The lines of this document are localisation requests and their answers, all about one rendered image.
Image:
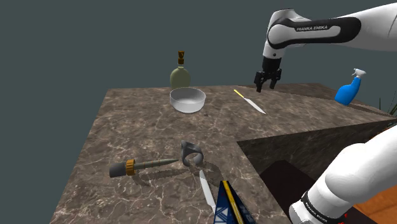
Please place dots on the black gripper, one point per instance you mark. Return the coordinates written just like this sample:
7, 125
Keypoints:
272, 65

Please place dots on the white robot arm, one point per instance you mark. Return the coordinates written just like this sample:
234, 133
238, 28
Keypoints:
344, 176

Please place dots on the blue spray bottle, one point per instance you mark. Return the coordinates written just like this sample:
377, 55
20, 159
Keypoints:
346, 93

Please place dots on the white bowl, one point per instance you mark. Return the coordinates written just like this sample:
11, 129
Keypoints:
187, 100

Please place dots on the green bottle with brown cap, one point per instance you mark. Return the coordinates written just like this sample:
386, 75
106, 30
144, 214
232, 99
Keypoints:
180, 77

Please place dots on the white knife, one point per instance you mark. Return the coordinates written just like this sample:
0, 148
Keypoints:
206, 189

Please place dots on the blue patterned triangular box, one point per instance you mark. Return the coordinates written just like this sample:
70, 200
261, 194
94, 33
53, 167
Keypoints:
224, 208

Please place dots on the grey dropper with orange collar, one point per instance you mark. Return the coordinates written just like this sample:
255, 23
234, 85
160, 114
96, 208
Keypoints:
122, 169

